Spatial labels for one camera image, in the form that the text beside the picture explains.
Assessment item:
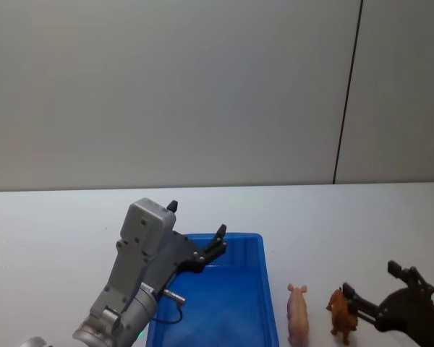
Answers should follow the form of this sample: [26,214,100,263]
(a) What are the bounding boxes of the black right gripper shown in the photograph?
[341,260,434,347]

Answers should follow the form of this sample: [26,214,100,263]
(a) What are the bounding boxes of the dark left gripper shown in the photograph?
[140,200,229,296]

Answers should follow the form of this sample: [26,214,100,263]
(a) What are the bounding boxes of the brown toy animal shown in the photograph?
[325,287,359,345]

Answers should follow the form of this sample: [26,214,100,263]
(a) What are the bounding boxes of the pink toy pig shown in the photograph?
[286,283,310,347]

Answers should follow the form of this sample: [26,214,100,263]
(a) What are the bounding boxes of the thin dark gripper cable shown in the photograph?
[152,288,188,325]

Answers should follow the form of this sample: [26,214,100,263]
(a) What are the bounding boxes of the blue plastic tray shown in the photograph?
[144,232,280,347]

